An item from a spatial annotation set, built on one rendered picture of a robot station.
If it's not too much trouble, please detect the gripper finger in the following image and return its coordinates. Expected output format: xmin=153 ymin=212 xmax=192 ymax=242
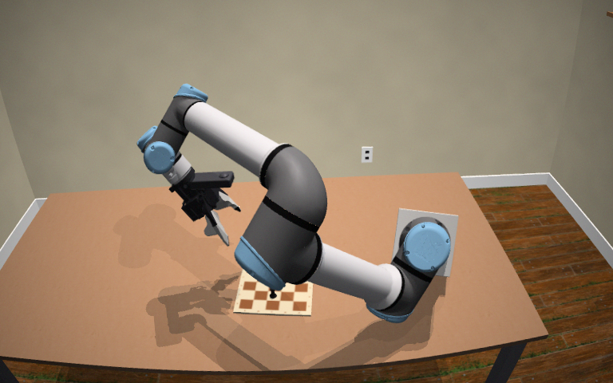
xmin=214 ymin=188 xmax=241 ymax=212
xmin=201 ymin=200 xmax=229 ymax=247

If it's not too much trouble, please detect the brown and cream checkered chessboard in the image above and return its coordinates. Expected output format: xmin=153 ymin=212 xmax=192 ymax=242
xmin=233 ymin=269 xmax=313 ymax=316

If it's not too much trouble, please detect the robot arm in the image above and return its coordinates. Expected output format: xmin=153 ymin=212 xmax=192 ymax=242
xmin=137 ymin=84 xmax=451 ymax=323

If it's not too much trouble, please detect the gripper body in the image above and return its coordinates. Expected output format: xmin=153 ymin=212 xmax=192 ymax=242
xmin=169 ymin=167 xmax=219 ymax=222

